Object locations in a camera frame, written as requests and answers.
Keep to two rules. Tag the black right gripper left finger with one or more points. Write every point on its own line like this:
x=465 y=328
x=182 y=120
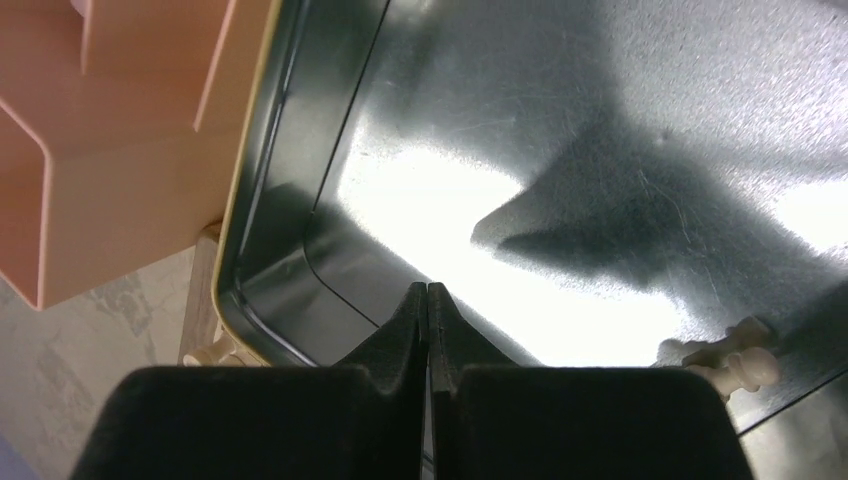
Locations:
x=361 y=418

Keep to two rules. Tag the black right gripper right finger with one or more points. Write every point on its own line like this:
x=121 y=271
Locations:
x=494 y=419

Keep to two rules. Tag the light chess piece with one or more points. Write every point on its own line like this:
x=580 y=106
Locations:
x=224 y=352
x=748 y=370

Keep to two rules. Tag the wooden chess board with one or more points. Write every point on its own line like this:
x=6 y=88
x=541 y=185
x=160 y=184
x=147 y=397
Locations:
x=201 y=320

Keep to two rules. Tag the light chess piece in tray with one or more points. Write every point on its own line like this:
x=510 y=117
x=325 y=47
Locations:
x=748 y=370

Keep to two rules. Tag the yellow rimmed metal tray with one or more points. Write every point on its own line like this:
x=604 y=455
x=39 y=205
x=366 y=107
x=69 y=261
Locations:
x=596 y=183

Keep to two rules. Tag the orange plastic file organizer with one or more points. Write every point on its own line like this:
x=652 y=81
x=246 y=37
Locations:
x=121 y=123

